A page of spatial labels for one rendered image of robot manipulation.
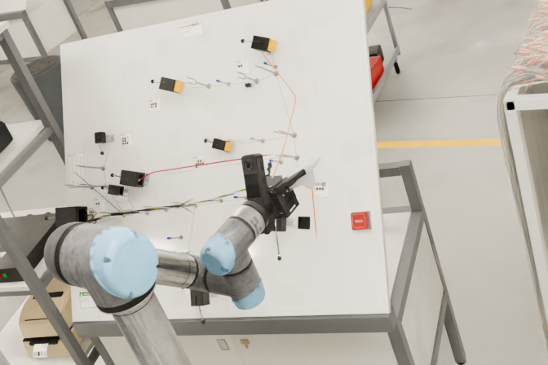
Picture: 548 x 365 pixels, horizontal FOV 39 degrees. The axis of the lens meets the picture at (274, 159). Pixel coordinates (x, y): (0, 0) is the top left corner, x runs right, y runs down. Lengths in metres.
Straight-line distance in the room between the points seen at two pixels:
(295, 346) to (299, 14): 1.09
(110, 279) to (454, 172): 3.33
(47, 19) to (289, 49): 5.61
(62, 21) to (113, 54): 5.23
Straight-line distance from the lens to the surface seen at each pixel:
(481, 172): 4.44
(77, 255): 1.39
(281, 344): 2.66
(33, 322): 3.18
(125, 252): 1.35
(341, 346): 2.59
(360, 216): 2.36
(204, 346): 2.80
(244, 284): 1.66
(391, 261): 2.68
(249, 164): 1.70
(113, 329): 2.86
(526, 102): 2.09
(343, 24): 2.48
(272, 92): 2.53
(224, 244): 1.60
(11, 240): 2.80
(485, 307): 3.61
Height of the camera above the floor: 2.46
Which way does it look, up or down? 28 degrees down
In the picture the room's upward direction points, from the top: 21 degrees counter-clockwise
